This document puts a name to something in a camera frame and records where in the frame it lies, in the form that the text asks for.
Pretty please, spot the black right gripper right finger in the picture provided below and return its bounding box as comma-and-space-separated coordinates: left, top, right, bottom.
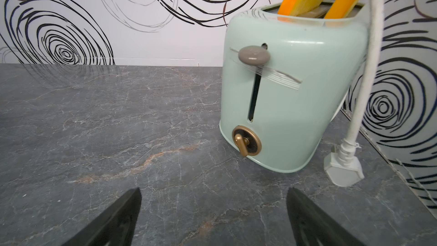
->
286, 187, 364, 246

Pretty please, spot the mint green toaster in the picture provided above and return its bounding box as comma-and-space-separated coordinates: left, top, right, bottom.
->
219, 4, 370, 173

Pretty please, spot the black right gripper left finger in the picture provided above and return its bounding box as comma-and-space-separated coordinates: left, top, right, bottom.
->
64, 188, 142, 246

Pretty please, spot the white power cable with plug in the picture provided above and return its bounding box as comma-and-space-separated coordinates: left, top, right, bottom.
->
323, 0, 385, 188

